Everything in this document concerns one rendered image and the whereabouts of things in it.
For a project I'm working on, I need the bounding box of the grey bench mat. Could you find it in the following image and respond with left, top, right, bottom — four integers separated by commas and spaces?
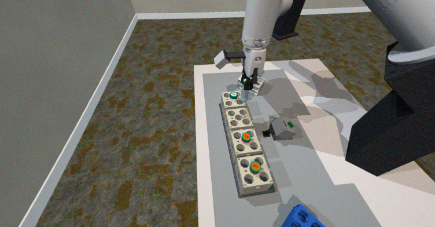
202, 69, 382, 227

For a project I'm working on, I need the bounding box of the blue tube rack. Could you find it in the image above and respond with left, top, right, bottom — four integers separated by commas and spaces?
281, 204, 325, 227

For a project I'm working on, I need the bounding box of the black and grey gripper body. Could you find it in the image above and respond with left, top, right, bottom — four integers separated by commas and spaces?
241, 43, 267, 78

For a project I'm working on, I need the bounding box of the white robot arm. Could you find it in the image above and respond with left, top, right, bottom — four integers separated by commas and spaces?
214, 0, 435, 69

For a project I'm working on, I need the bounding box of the beige bucket adapter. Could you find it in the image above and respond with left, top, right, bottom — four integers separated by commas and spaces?
229, 129, 262, 164
221, 91, 246, 119
224, 108, 253, 139
235, 155, 273, 195

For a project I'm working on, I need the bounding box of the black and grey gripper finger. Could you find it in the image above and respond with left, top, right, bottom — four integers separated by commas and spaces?
244, 68, 257, 90
241, 69, 247, 83

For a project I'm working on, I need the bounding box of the white tube rack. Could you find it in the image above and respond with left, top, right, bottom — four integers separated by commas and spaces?
237, 76, 265, 96

